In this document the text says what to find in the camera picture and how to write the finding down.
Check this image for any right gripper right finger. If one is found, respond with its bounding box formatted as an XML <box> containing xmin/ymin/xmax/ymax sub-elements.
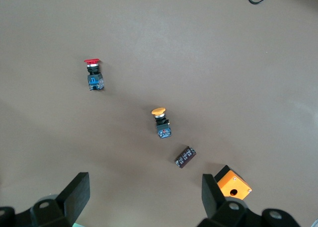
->
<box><xmin>201</xmin><ymin>173</ymin><xmax>227</xmax><ymax>220</ymax></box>

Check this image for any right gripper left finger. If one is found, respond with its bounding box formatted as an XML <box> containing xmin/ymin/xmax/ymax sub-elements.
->
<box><xmin>57</xmin><ymin>172</ymin><xmax>91</xmax><ymax>227</ymax></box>

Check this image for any red mushroom push button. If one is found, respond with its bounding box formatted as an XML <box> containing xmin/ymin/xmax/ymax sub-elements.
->
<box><xmin>83</xmin><ymin>59</ymin><xmax>105</xmax><ymax>91</ymax></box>

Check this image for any yellow mushroom push button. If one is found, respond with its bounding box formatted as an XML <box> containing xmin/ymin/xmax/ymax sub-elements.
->
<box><xmin>151</xmin><ymin>107</ymin><xmax>172</xmax><ymax>140</ymax></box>

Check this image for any dark brown capacitor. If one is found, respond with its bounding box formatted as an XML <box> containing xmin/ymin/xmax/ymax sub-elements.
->
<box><xmin>174</xmin><ymin>145</ymin><xmax>197</xmax><ymax>169</ymax></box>

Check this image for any orange button enclosure box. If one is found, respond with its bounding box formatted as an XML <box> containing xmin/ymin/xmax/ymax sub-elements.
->
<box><xmin>214</xmin><ymin>164</ymin><xmax>252</xmax><ymax>201</ymax></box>

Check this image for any black right camera mount bracket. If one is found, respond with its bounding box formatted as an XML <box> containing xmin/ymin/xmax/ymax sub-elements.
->
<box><xmin>0</xmin><ymin>199</ymin><xmax>303</xmax><ymax>227</ymax></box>

